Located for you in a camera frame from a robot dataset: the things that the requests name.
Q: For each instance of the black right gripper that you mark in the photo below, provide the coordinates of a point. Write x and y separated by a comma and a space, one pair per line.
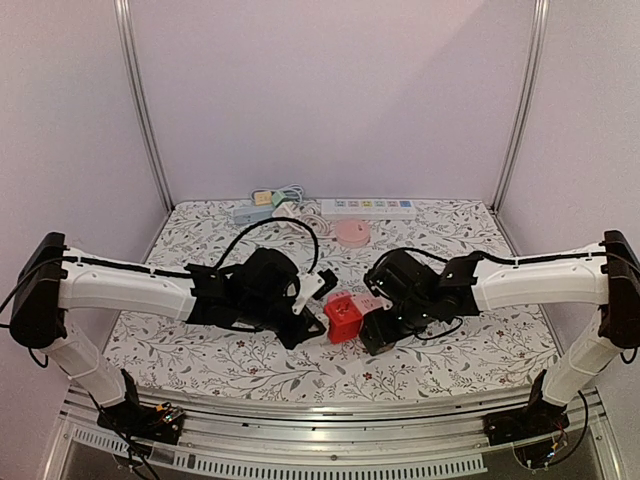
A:
376, 327

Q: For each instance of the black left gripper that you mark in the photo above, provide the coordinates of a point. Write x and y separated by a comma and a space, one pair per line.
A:
295, 336

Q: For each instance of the red cube socket adapter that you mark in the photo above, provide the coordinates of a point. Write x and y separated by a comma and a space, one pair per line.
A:
345, 319

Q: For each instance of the light pink cube socket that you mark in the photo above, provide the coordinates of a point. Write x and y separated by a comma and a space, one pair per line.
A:
366, 303

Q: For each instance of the dark green cube socket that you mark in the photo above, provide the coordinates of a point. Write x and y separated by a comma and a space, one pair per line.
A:
381, 330

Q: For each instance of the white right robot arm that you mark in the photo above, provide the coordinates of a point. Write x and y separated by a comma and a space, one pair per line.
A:
603, 274

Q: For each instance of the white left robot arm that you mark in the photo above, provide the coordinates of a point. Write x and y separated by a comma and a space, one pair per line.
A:
57, 279

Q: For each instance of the white plug block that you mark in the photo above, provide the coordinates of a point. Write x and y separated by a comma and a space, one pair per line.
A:
286, 209

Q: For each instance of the green beige socket adapter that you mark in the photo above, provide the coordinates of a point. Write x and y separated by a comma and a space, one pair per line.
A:
276, 196

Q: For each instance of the floral table cloth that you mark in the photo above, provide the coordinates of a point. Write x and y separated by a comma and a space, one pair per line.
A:
500, 349

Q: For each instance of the white colourful power strip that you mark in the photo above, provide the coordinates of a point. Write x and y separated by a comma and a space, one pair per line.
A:
368, 209

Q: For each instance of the blue power strip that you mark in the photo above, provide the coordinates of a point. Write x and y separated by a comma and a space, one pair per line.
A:
248, 215

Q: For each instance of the pink round cable reel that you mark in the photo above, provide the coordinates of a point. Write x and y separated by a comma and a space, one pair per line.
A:
352, 233

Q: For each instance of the aluminium front rail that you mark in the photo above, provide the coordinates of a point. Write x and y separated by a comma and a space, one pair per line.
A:
440, 438

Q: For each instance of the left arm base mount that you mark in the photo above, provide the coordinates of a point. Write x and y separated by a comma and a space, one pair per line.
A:
161, 423

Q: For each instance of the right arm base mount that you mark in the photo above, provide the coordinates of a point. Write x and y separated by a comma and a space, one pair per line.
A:
538, 417

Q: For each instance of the right aluminium corner post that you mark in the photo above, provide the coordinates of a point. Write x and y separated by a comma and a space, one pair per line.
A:
523, 107

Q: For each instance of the aluminium corner post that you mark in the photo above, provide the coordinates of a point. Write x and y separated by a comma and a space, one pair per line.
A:
523, 107
125, 26

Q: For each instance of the left aluminium corner post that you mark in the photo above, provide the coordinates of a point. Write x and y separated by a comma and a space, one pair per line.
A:
125, 26

